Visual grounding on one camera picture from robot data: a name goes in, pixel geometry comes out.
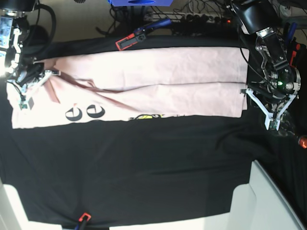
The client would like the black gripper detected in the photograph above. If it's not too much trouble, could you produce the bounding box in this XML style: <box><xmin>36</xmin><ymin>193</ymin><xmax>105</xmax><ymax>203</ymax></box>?
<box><xmin>248</xmin><ymin>82</ymin><xmax>292</xmax><ymax>108</ymax></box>
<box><xmin>14</xmin><ymin>62</ymin><xmax>45</xmax><ymax>90</ymax></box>

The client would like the pink T-shirt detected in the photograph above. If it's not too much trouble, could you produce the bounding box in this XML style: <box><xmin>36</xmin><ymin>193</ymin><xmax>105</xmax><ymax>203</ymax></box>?
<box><xmin>7</xmin><ymin>47</ymin><xmax>249</xmax><ymax>129</ymax></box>

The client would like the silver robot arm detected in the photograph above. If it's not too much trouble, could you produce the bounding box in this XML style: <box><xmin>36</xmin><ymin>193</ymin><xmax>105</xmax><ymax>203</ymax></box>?
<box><xmin>230</xmin><ymin>0</ymin><xmax>300</xmax><ymax>103</ymax></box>

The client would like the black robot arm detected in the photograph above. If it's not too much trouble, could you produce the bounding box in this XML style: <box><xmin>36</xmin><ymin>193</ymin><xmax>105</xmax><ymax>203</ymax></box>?
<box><xmin>0</xmin><ymin>0</ymin><xmax>57</xmax><ymax>88</ymax></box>

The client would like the clear glass bottle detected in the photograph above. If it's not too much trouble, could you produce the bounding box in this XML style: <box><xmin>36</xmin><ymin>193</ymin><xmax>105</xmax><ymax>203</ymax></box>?
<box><xmin>277</xmin><ymin>111</ymin><xmax>307</xmax><ymax>149</ymax></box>

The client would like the red and black clamp tool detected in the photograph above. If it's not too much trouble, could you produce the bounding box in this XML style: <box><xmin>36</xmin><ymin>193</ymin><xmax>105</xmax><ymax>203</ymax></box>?
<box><xmin>283</xmin><ymin>23</ymin><xmax>301</xmax><ymax>67</ymax></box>

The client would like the red and blue clamp tool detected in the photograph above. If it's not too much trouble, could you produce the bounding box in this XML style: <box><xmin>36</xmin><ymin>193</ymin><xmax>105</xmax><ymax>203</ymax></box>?
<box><xmin>115</xmin><ymin>18</ymin><xmax>172</xmax><ymax>51</ymax></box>

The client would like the black table cloth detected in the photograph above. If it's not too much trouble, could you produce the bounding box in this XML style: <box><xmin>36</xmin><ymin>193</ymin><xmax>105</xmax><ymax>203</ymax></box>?
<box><xmin>0</xmin><ymin>36</ymin><xmax>307</xmax><ymax>228</ymax></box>

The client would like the red clamp at table front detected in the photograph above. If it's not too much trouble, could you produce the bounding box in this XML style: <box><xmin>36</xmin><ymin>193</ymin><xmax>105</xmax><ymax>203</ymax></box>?
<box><xmin>74</xmin><ymin>212</ymin><xmax>92</xmax><ymax>230</ymax></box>

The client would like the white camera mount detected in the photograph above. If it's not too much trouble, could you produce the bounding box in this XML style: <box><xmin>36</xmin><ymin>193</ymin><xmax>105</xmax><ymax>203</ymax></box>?
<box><xmin>240</xmin><ymin>88</ymin><xmax>297</xmax><ymax>132</ymax></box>
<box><xmin>7</xmin><ymin>69</ymin><xmax>62</xmax><ymax>111</ymax></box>

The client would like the blue plastic mount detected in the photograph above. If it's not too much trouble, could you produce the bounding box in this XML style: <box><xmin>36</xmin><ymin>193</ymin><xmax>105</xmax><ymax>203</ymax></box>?
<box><xmin>107</xmin><ymin>0</ymin><xmax>173</xmax><ymax>7</ymax></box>

